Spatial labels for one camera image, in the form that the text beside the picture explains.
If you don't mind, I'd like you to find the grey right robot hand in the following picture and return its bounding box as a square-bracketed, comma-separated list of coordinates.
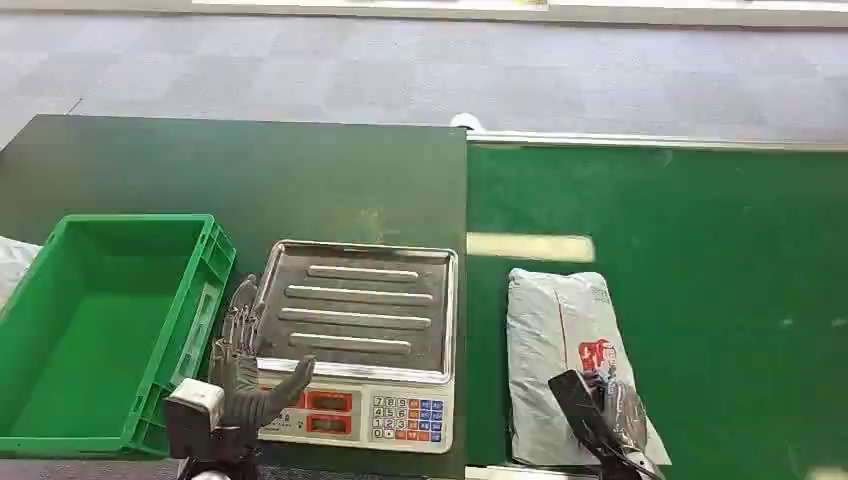
[547, 368, 654, 466]

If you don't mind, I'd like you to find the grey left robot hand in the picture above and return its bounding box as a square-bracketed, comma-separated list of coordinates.
[209, 274, 318, 446]

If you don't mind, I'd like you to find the grey plastic mailer parcel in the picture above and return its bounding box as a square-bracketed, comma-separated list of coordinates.
[506, 267, 672, 468]

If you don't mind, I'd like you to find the electronic scale with steel pan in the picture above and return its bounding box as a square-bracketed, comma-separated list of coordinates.
[254, 239, 460, 456]

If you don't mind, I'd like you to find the green plastic crate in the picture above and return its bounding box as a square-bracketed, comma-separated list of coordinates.
[0, 212, 238, 460]

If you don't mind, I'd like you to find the green conveyor belt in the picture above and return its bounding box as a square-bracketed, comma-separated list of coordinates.
[465, 141, 848, 472]

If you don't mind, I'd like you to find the pale yellow tape strip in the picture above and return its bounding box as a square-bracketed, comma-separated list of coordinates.
[466, 231, 596, 264]

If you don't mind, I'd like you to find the white plastic parcel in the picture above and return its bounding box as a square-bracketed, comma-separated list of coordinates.
[0, 235, 43, 310]

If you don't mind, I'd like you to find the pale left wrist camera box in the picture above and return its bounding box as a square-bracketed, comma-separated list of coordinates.
[162, 378, 227, 461]

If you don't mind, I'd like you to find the silver conveyor side rail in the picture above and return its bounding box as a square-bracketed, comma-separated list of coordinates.
[466, 129, 848, 154]

